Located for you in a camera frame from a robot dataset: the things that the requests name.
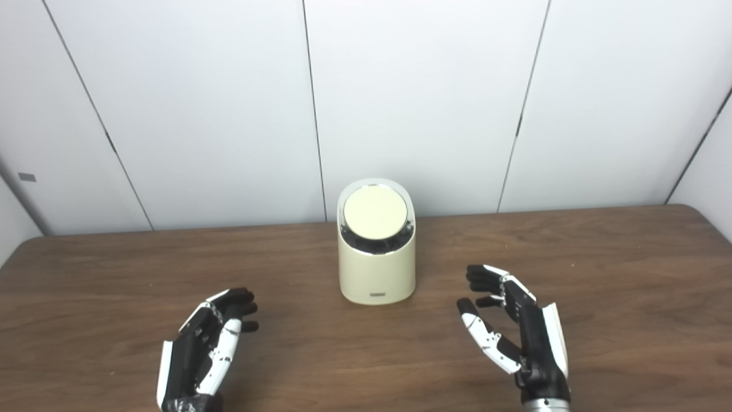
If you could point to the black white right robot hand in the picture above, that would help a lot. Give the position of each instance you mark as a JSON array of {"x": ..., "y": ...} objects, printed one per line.
[{"x": 540, "y": 349}]

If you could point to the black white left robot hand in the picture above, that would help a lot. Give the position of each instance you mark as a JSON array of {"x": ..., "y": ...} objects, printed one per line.
[{"x": 186, "y": 360}]

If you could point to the cream-colored bin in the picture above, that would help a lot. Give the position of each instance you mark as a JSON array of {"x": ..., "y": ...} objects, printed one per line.
[{"x": 374, "y": 274}]

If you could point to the round cream bin lid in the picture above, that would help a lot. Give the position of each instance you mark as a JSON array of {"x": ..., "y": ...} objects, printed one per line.
[{"x": 376, "y": 212}]

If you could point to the small gray wall tag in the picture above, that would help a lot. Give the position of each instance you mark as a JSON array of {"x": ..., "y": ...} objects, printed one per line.
[{"x": 27, "y": 177}]

